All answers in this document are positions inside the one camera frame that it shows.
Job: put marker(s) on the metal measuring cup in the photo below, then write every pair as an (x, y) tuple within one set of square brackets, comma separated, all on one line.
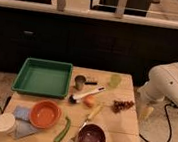
[(81, 81)]

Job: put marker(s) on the blue cloth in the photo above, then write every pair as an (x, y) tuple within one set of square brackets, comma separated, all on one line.
[(22, 129)]

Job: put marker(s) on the green plastic tray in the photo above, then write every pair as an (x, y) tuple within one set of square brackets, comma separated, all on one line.
[(44, 78)]

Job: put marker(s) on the white lidded container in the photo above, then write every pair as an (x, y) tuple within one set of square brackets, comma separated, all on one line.
[(7, 123)]

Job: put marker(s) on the dark purple bowl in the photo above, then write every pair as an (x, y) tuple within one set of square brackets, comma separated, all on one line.
[(91, 133)]

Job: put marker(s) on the black chair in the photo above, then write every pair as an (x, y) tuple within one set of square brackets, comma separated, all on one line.
[(133, 7)]

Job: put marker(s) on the green pea pod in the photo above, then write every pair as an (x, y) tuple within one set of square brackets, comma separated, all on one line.
[(65, 130)]

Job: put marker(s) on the white handled dish brush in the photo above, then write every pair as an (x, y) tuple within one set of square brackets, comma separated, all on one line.
[(76, 98)]

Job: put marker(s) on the yellow green cup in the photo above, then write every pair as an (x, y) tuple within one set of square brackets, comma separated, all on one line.
[(115, 80)]

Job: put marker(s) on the dark red grape bunch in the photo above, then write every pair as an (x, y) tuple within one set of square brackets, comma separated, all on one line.
[(118, 106)]

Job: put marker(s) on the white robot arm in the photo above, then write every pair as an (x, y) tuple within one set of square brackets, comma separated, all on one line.
[(162, 82)]

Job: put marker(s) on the blue sponge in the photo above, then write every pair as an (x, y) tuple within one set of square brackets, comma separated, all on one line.
[(21, 113)]

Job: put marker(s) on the orange red bowl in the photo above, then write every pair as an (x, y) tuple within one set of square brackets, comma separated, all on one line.
[(44, 114)]

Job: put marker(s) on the orange fruit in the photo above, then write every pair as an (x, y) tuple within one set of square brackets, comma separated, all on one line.
[(89, 101)]

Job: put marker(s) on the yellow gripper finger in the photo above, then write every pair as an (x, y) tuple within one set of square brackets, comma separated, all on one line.
[(146, 113)]

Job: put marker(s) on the yellow handled fork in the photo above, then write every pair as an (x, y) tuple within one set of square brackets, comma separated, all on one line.
[(93, 113)]

